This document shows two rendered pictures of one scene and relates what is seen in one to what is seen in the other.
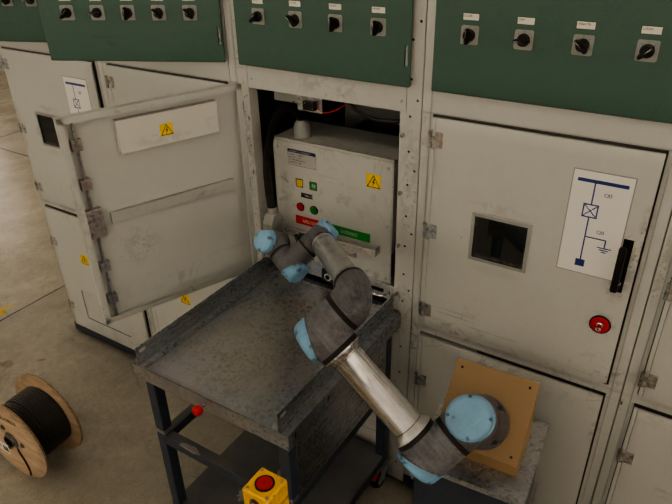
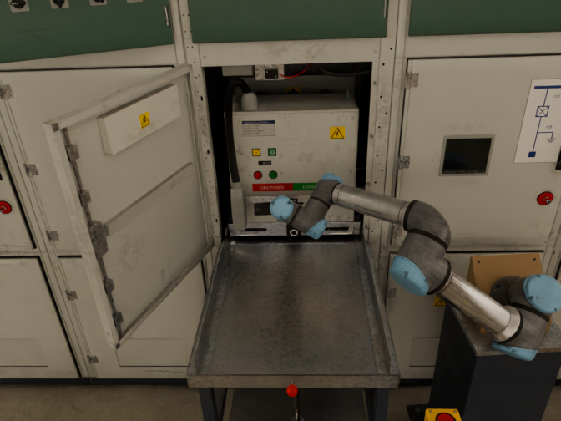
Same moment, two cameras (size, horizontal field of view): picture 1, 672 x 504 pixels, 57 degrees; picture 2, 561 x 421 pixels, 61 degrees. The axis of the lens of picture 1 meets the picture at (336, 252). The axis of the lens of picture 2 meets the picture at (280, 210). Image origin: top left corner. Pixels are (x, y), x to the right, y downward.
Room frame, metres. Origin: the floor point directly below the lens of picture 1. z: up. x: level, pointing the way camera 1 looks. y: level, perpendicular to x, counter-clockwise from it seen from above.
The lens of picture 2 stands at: (0.56, 0.89, 1.95)
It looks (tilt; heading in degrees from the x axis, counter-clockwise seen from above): 30 degrees down; 331
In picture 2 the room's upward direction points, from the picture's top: 2 degrees counter-clockwise
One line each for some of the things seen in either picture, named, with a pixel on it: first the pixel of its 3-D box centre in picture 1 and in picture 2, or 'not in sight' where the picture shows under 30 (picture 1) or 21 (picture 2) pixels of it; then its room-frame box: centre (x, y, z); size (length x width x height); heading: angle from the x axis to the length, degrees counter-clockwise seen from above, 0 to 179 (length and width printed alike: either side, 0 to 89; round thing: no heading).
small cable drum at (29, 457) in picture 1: (31, 425); not in sight; (1.94, 1.32, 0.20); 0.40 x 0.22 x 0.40; 61
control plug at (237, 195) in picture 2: (274, 233); (239, 206); (2.05, 0.23, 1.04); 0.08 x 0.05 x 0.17; 147
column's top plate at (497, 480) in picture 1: (481, 444); (502, 317); (1.28, -0.41, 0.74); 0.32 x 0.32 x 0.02; 61
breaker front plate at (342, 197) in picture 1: (330, 212); (292, 172); (2.00, 0.01, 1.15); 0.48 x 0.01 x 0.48; 57
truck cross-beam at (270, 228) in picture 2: (334, 271); (294, 225); (2.01, 0.01, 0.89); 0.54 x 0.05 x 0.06; 57
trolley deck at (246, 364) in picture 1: (273, 342); (293, 303); (1.67, 0.22, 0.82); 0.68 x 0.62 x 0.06; 147
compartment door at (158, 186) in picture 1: (170, 202); (149, 199); (1.98, 0.58, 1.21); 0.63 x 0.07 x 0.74; 126
